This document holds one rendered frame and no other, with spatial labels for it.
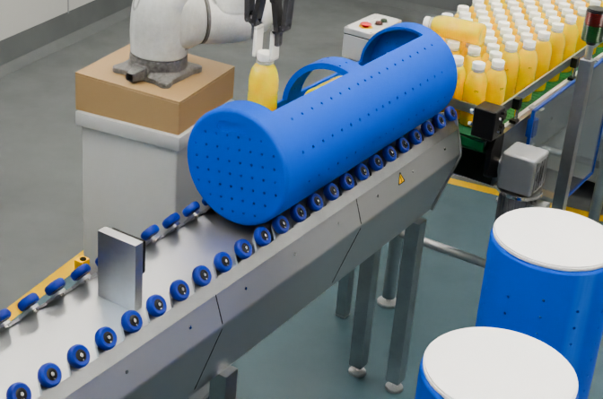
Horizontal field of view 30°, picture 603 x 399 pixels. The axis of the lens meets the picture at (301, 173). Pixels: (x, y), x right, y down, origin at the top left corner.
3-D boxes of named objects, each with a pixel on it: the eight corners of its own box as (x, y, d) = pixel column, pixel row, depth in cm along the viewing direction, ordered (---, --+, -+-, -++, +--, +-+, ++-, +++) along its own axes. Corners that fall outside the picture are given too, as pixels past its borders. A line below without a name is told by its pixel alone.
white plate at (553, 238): (636, 232, 254) (635, 238, 254) (523, 195, 267) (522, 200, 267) (593, 281, 232) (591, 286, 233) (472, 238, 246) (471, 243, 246)
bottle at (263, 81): (248, 138, 259) (252, 63, 251) (242, 125, 265) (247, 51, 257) (277, 138, 261) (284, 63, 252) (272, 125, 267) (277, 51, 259)
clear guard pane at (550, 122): (508, 250, 363) (533, 112, 342) (591, 171, 424) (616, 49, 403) (510, 251, 363) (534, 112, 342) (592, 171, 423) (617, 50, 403)
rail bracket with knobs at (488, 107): (463, 137, 331) (467, 105, 327) (474, 130, 337) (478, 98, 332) (493, 146, 327) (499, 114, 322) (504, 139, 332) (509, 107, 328)
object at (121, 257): (97, 295, 234) (97, 229, 227) (110, 288, 237) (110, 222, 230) (135, 312, 229) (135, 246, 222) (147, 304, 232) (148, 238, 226)
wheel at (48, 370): (31, 370, 201) (38, 368, 200) (49, 359, 205) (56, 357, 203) (43, 393, 201) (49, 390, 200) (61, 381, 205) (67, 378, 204)
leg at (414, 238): (381, 389, 367) (403, 220, 340) (390, 381, 371) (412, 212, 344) (397, 396, 364) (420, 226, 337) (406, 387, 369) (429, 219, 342)
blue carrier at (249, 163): (190, 214, 268) (180, 100, 258) (371, 110, 336) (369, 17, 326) (290, 237, 253) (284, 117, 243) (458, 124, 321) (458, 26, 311)
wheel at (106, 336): (89, 333, 213) (95, 332, 211) (105, 324, 216) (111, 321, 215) (100, 355, 213) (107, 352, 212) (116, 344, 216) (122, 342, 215)
